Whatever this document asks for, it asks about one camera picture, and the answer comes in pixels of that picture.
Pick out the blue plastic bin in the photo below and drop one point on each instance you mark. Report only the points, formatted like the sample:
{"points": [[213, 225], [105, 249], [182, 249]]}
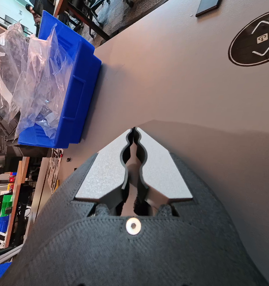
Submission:
{"points": [[80, 93]]}

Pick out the green storage bin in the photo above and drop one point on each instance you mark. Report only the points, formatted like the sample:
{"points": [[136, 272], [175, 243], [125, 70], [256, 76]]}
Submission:
{"points": [[6, 204]]}

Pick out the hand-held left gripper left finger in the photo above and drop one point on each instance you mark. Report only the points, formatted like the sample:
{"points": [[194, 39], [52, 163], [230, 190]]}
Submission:
{"points": [[103, 176]]}

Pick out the black flat device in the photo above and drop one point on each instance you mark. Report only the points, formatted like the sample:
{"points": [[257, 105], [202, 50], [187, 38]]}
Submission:
{"points": [[207, 6]]}

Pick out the lego sticker sheet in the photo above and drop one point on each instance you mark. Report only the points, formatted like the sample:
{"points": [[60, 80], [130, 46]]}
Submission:
{"points": [[54, 165]]}

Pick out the blue storage bin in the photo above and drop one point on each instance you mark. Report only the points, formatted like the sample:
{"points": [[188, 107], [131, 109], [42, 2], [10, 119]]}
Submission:
{"points": [[2, 223]]}

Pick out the wooden edged desk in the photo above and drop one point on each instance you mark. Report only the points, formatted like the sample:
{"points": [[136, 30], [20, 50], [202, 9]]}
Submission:
{"points": [[17, 196], [96, 30]]}

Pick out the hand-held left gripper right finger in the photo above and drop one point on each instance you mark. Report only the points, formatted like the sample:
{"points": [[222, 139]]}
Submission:
{"points": [[163, 176]]}

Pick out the empty clear plastic bag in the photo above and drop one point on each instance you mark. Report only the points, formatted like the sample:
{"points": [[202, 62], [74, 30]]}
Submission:
{"points": [[7, 67], [38, 78]]}

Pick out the black round desk sticker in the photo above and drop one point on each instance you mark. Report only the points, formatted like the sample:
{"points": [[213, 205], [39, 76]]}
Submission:
{"points": [[241, 51]]}

